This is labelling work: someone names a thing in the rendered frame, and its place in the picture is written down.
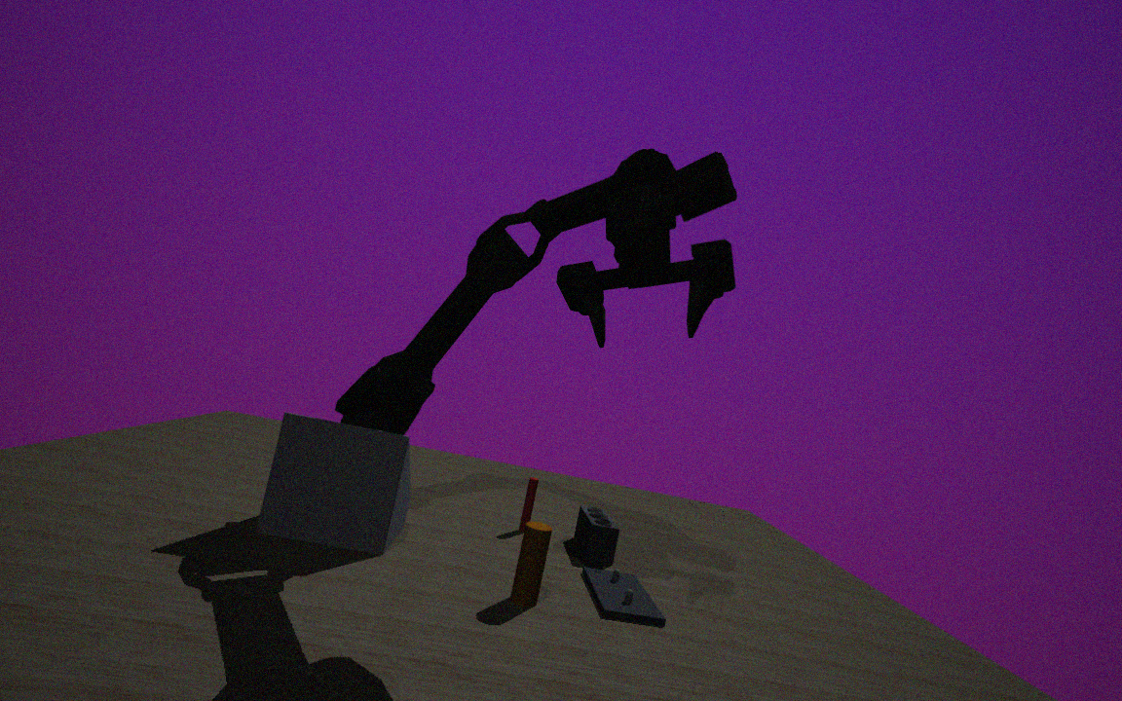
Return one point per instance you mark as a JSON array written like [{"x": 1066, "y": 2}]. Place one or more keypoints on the brown cylinder with orange top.
[{"x": 531, "y": 562}]

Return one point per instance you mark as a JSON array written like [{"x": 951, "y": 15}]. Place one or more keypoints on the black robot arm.
[{"x": 640, "y": 202}]

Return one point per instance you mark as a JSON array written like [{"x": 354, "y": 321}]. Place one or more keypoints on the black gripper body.
[{"x": 647, "y": 266}]

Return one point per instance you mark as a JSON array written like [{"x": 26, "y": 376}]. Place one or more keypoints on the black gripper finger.
[
  {"x": 588, "y": 302},
  {"x": 705, "y": 286}
]

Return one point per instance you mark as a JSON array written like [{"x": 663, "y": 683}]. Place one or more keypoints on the dark red peg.
[{"x": 528, "y": 504}]

